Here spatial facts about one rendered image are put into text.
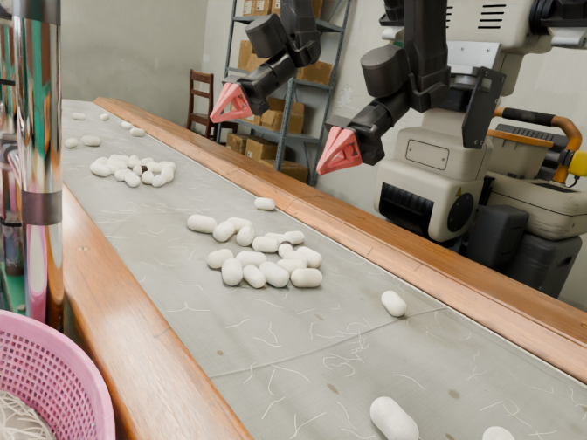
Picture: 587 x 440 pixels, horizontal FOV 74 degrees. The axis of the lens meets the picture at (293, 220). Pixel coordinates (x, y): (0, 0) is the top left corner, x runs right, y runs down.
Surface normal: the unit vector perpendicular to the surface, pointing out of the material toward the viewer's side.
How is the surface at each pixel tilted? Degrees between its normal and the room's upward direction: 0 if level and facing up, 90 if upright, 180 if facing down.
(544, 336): 45
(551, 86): 90
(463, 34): 98
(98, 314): 0
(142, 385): 0
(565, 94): 90
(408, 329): 0
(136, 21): 90
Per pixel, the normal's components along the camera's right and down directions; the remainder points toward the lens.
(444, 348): 0.18, -0.93
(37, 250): 0.21, 0.36
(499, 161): -0.80, 0.09
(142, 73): 0.58, 0.36
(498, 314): -0.41, -0.60
